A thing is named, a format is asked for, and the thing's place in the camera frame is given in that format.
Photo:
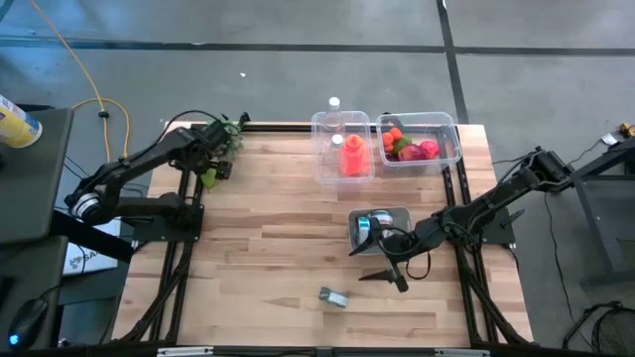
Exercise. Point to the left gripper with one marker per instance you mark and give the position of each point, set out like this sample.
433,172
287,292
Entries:
206,149

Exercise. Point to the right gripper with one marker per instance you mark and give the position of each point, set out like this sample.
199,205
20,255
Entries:
397,245

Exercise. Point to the green pear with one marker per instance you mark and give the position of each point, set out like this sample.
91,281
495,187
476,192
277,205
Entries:
209,178

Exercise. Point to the yellowfin tuna can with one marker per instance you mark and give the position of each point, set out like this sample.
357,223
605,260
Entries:
363,229

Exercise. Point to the labelled tin can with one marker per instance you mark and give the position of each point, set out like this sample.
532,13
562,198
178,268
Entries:
383,217
392,232

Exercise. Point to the large tin can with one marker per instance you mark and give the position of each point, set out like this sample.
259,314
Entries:
333,297

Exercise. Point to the grey tray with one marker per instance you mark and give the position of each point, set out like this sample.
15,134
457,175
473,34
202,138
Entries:
403,215

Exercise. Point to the coral plastic sports bottle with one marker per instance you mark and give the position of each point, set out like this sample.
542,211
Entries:
353,157

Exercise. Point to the dark red apple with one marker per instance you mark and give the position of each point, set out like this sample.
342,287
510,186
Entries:
409,154

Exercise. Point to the clear plastic water bottle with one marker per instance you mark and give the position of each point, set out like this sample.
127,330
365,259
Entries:
336,149
334,113

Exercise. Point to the green round fruit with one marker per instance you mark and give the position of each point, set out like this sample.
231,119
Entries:
402,144

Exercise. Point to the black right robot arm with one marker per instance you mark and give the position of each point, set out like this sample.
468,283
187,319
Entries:
496,203

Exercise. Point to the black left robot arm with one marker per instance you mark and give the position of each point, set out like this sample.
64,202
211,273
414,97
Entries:
134,168

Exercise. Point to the green broccoli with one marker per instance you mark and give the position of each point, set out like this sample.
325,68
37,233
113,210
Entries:
234,141

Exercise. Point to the clear plastic bin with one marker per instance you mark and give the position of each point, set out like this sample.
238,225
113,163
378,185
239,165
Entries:
320,173
446,144

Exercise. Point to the white cardboard box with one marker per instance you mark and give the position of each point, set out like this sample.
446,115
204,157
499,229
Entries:
94,258

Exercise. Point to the black desk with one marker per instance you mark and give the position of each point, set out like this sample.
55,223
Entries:
35,173

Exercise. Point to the yellow canister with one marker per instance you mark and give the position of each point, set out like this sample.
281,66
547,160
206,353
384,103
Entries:
17,126

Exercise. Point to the black metal stand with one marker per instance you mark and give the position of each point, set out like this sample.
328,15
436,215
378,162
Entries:
595,198

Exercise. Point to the black computer mouse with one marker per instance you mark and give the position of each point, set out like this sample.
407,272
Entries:
27,322

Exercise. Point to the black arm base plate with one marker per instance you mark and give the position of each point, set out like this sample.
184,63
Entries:
164,230
498,233

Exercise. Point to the black table frame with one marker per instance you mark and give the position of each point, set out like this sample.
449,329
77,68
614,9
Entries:
297,128

